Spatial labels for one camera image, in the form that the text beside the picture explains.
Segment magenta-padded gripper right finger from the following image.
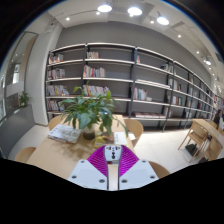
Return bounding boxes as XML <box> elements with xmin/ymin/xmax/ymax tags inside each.
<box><xmin>118</xmin><ymin>144</ymin><xmax>160</xmax><ymax>191</ymax></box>

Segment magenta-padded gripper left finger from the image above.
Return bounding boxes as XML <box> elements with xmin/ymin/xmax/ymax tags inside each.
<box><xmin>67</xmin><ymin>145</ymin><xmax>110</xmax><ymax>191</ymax></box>

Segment white charger block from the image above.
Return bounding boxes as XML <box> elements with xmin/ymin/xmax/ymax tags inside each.
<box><xmin>104</xmin><ymin>144</ymin><xmax>122</xmax><ymax>165</ymax></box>

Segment yellow book stack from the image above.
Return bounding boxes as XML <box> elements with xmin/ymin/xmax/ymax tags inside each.
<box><xmin>93</xmin><ymin>130</ymin><xmax>128</xmax><ymax>149</ymax></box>

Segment white book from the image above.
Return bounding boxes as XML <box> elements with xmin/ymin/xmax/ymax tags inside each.
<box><xmin>47</xmin><ymin>123</ymin><xmax>83</xmax><ymax>144</ymax></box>

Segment green potted plant white pot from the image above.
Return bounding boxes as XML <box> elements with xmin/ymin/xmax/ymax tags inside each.
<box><xmin>59</xmin><ymin>81</ymin><xmax>129</xmax><ymax>141</ymax></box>

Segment small green potted plant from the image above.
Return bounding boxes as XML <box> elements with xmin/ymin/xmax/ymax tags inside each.
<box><xmin>18</xmin><ymin>91</ymin><xmax>33</xmax><ymax>108</ymax></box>

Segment person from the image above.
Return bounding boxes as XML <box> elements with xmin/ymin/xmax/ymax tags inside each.
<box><xmin>213</xmin><ymin>109</ymin><xmax>224</xmax><ymax>129</ymax></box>

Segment grey shelf unit with books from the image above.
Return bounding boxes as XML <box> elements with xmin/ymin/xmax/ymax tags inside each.
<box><xmin>44</xmin><ymin>42</ymin><xmax>216</xmax><ymax>133</ymax></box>

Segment round ceiling lights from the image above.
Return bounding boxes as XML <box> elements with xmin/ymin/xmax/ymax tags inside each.
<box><xmin>64</xmin><ymin>3</ymin><xmax>214</xmax><ymax>68</ymax></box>

